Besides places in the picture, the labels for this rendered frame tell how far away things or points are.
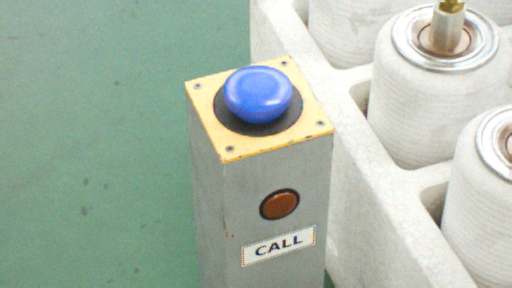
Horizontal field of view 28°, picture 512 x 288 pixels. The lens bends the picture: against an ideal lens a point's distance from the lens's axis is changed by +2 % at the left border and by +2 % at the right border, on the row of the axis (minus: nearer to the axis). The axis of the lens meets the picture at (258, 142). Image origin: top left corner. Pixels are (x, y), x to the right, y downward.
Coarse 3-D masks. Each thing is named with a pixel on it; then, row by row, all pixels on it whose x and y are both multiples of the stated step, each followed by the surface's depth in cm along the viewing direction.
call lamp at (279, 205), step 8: (288, 192) 61; (272, 200) 60; (280, 200) 60; (288, 200) 61; (296, 200) 61; (264, 208) 61; (272, 208) 61; (280, 208) 61; (288, 208) 61; (272, 216) 61; (280, 216) 62
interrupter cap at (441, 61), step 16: (400, 16) 75; (416, 16) 75; (480, 16) 74; (400, 32) 74; (416, 32) 74; (464, 32) 74; (480, 32) 73; (496, 32) 73; (400, 48) 72; (416, 48) 72; (432, 48) 73; (464, 48) 73; (480, 48) 72; (496, 48) 72; (416, 64) 71; (432, 64) 71; (448, 64) 71; (464, 64) 71; (480, 64) 71
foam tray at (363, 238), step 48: (288, 0) 88; (432, 0) 88; (288, 48) 84; (336, 96) 80; (336, 144) 78; (336, 192) 81; (384, 192) 73; (432, 192) 74; (336, 240) 85; (384, 240) 74; (432, 240) 70
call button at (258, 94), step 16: (240, 80) 59; (256, 80) 59; (272, 80) 59; (288, 80) 59; (224, 96) 59; (240, 96) 58; (256, 96) 58; (272, 96) 58; (288, 96) 58; (240, 112) 58; (256, 112) 57; (272, 112) 58
